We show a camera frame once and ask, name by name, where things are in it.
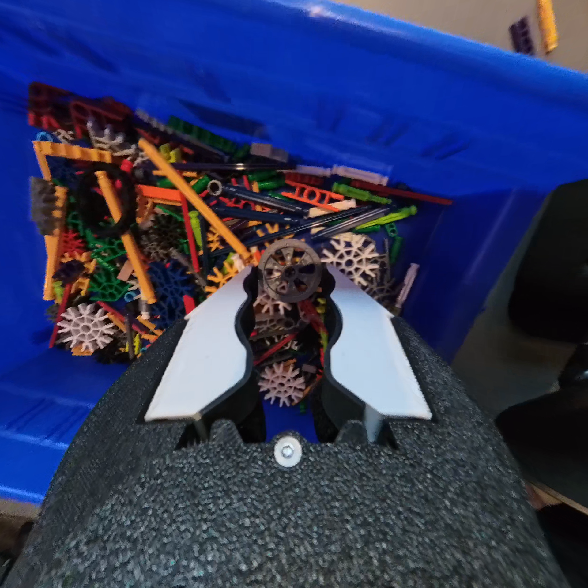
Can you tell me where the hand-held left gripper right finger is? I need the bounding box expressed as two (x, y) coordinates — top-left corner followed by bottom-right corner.
(319, 266), (433, 421)

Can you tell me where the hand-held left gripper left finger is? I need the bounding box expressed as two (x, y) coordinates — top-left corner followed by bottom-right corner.
(144, 266), (259, 422)

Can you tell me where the dark grey wheel hub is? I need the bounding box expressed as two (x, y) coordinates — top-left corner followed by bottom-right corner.
(257, 239), (323, 304)

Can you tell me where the pile of colourful construction pieces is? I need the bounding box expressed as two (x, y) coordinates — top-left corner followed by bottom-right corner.
(28, 83), (453, 414)

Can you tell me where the blue bin with square tag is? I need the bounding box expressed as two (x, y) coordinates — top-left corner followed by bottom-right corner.
(0, 0), (588, 506)

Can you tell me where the grey table leg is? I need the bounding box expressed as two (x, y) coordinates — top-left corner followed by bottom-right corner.
(452, 294), (575, 416)

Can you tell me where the black office chair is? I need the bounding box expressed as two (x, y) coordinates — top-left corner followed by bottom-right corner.
(495, 179), (588, 513)

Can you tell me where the black rubber tyre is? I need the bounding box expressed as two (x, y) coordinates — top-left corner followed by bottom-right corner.
(75, 163), (138, 239)

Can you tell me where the short yellow rod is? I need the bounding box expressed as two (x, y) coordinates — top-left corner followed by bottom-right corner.
(537, 0), (560, 53)

